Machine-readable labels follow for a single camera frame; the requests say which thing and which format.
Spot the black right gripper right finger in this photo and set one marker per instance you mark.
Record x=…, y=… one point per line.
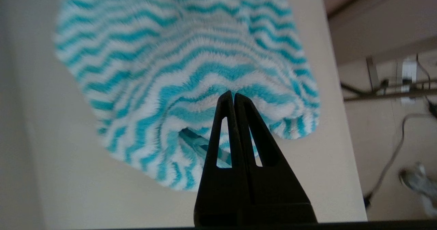
x=276, y=185

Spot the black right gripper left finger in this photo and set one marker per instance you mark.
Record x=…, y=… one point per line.
x=218, y=192

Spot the turquoise white striped cloth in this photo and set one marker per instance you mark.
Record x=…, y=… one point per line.
x=164, y=69

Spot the grey shoe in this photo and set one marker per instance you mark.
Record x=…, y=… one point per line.
x=416, y=182

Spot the metal table frame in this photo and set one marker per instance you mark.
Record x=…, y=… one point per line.
x=385, y=94

